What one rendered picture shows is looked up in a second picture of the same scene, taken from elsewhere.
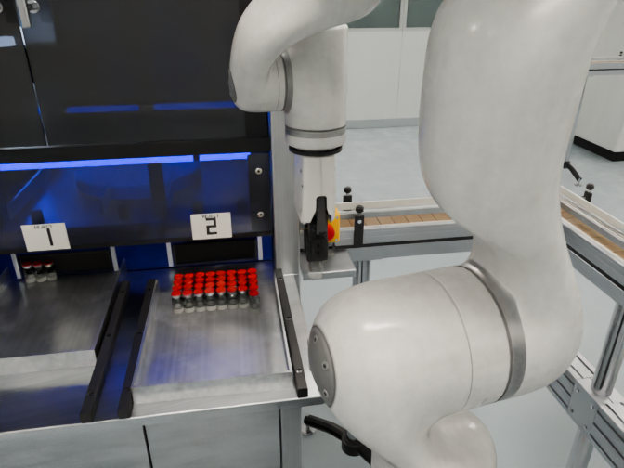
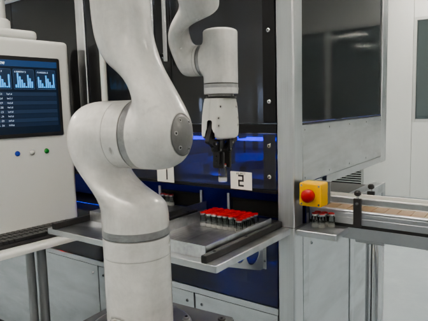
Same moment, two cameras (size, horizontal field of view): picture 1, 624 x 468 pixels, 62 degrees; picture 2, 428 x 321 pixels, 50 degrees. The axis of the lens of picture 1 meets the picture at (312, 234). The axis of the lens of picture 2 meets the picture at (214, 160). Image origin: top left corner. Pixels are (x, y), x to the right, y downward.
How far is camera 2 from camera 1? 0.83 m
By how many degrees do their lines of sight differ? 47
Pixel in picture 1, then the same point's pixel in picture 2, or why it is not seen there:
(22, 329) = not seen: hidden behind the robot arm
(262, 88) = (180, 59)
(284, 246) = (283, 204)
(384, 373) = (72, 121)
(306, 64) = (204, 48)
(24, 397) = not seen: hidden behind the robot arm
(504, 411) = not seen: outside the picture
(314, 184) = (206, 113)
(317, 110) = (208, 72)
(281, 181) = (283, 155)
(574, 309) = (141, 104)
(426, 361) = (85, 119)
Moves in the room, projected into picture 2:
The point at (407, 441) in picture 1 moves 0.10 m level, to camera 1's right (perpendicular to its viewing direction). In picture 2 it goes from (78, 158) to (109, 162)
